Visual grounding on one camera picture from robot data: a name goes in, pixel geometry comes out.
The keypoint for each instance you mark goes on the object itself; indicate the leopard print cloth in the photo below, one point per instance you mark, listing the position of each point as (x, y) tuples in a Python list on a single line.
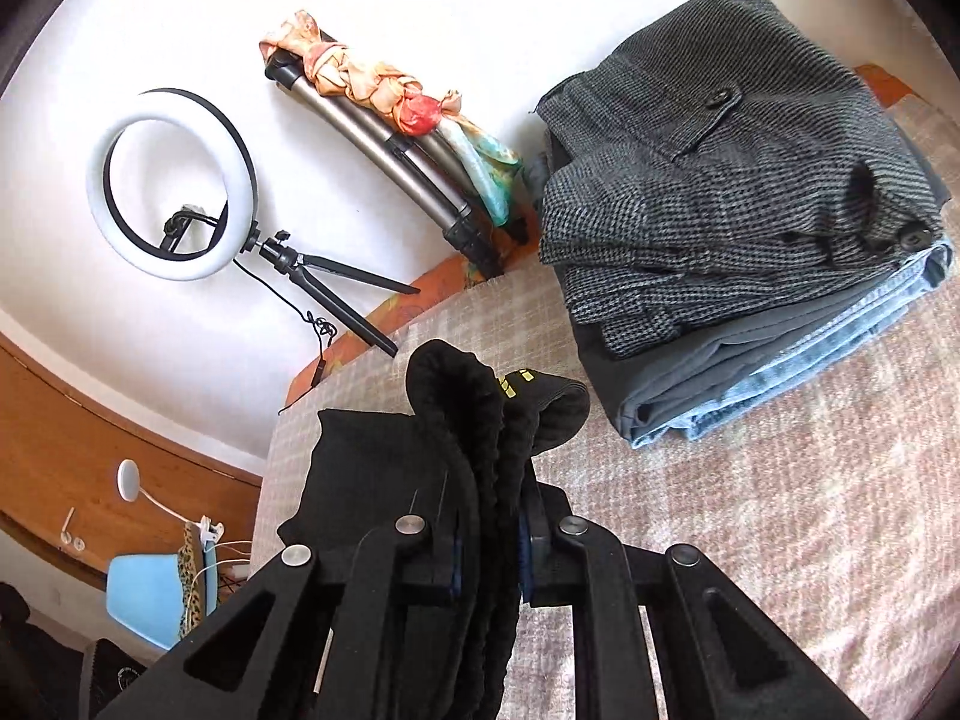
[(191, 585)]

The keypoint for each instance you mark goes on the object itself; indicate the light blue folded jeans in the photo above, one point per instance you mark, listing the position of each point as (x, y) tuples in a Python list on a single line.
[(810, 352)]

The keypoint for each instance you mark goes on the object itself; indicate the white desk lamp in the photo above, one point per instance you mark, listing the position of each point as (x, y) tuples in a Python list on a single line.
[(150, 499)]

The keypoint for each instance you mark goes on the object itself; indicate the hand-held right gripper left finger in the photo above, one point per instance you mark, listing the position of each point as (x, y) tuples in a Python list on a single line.
[(455, 577)]

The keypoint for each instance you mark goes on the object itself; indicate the black pants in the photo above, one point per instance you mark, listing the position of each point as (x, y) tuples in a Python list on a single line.
[(457, 435)]

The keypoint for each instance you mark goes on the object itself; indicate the grey tweed folded pants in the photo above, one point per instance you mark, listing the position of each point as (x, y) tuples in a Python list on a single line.
[(720, 157)]

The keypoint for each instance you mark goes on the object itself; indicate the orange floral scarf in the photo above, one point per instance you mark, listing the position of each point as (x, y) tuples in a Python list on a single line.
[(360, 79)]

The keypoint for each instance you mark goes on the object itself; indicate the checkered beige blanket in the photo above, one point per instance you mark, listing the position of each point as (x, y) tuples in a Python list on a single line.
[(750, 525)]

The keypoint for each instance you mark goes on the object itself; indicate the light blue chair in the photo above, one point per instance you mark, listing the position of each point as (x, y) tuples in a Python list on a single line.
[(146, 596)]

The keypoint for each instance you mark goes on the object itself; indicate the dark grey folded pants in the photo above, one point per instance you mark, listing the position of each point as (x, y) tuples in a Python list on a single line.
[(675, 367)]

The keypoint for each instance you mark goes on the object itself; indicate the grey metal tripod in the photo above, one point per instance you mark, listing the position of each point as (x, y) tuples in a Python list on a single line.
[(390, 146)]

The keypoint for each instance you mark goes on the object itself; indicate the black mini tripod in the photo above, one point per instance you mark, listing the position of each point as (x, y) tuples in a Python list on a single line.
[(330, 277)]

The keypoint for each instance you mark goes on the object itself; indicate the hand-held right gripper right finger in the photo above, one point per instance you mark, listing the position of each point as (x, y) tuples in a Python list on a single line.
[(529, 540)]

